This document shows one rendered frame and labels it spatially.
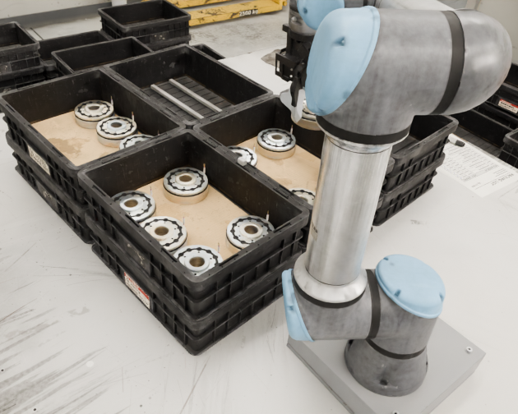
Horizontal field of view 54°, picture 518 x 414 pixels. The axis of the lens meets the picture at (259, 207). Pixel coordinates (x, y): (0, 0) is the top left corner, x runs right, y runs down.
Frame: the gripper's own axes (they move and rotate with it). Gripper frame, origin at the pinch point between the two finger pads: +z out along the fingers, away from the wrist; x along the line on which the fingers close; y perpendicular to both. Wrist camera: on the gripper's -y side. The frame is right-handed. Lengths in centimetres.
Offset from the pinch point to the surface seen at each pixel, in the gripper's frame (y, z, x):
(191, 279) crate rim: -19, 3, 48
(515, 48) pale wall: 52, 93, -280
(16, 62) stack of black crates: 161, 46, 11
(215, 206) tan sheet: 2.6, 14.6, 25.7
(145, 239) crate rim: -5.7, 2.6, 48.3
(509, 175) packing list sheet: -30, 36, -65
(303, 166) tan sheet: 1.1, 17.1, -2.3
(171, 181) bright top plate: 12.9, 10.9, 30.1
